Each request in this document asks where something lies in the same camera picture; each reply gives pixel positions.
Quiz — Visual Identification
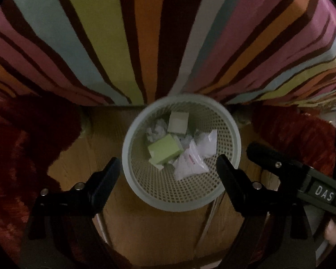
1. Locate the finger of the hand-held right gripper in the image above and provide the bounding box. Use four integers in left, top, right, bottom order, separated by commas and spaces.
246, 142, 310, 193

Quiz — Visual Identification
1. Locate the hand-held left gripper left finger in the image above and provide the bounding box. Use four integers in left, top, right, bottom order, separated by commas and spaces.
19, 157, 121, 269

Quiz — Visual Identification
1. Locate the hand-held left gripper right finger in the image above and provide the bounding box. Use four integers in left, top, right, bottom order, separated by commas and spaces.
216, 154, 315, 269

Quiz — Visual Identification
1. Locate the white plastic packet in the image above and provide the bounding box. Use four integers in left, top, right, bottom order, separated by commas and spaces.
194, 129, 217, 156

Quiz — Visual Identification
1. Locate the white mesh waste basket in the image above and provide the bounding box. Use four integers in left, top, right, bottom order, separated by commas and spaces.
122, 95, 242, 213

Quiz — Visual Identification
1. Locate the white paper ball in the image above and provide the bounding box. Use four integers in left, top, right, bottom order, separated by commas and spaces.
146, 118, 168, 143
179, 134, 195, 149

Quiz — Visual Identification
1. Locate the tall green box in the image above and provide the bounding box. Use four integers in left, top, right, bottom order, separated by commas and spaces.
148, 134, 184, 166

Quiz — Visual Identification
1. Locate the small green box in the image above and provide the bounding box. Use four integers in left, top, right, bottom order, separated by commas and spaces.
168, 111, 189, 134

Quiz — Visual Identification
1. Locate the person's right hand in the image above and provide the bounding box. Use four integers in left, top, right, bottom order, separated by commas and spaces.
325, 219, 336, 247

